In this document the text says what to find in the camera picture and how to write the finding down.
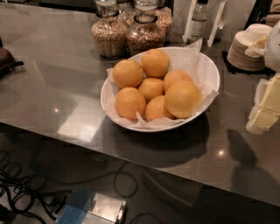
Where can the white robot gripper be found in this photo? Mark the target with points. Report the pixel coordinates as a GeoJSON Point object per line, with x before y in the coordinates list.
{"type": "Point", "coordinates": [273, 49]}

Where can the large orange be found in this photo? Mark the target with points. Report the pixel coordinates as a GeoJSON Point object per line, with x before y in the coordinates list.
{"type": "Point", "coordinates": [182, 98]}

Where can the back right orange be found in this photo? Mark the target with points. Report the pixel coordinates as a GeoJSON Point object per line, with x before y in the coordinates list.
{"type": "Point", "coordinates": [174, 76]}

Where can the white ceramic bowl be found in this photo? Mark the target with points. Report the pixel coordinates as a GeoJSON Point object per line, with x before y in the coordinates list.
{"type": "Point", "coordinates": [210, 73]}

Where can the back top orange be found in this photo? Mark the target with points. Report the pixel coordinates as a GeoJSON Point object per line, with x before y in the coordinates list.
{"type": "Point", "coordinates": [155, 63]}

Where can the front middle orange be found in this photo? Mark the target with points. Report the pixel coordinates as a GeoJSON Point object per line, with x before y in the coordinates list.
{"type": "Point", "coordinates": [156, 109]}

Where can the centre orange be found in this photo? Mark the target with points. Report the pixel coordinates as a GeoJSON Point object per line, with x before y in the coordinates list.
{"type": "Point", "coordinates": [151, 88]}

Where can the back left orange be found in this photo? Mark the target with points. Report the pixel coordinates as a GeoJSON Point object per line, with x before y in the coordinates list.
{"type": "Point", "coordinates": [128, 73]}

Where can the front left orange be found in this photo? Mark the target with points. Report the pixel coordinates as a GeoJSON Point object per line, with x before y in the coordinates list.
{"type": "Point", "coordinates": [129, 102]}

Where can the black tray under plates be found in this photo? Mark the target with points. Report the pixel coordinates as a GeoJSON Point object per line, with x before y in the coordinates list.
{"type": "Point", "coordinates": [233, 70]}

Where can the stack of paper plates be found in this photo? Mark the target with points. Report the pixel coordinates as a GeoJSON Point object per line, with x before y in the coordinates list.
{"type": "Point", "coordinates": [255, 33]}

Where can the clear glass bottle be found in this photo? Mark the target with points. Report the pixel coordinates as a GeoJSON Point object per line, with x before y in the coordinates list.
{"type": "Point", "coordinates": [198, 22]}

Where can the rear glass grain jar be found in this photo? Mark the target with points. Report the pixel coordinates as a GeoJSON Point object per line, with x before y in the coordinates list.
{"type": "Point", "coordinates": [164, 18]}

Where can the glass grain jar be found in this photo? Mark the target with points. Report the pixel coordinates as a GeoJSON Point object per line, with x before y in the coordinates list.
{"type": "Point", "coordinates": [108, 31]}
{"type": "Point", "coordinates": [164, 18]}
{"type": "Point", "coordinates": [144, 33]}

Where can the middle glass grain jar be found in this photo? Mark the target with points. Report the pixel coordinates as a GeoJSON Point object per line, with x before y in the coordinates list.
{"type": "Point", "coordinates": [144, 33]}

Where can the left glass grain jar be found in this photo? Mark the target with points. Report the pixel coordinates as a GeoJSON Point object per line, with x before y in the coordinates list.
{"type": "Point", "coordinates": [108, 31]}

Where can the blue and silver floor box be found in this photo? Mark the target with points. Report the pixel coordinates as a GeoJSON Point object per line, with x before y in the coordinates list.
{"type": "Point", "coordinates": [89, 207]}

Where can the dark brown object at left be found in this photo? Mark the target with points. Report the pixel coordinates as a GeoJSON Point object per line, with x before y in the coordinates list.
{"type": "Point", "coordinates": [8, 63]}

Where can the white stand frame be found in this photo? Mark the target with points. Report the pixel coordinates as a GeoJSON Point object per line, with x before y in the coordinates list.
{"type": "Point", "coordinates": [218, 22]}

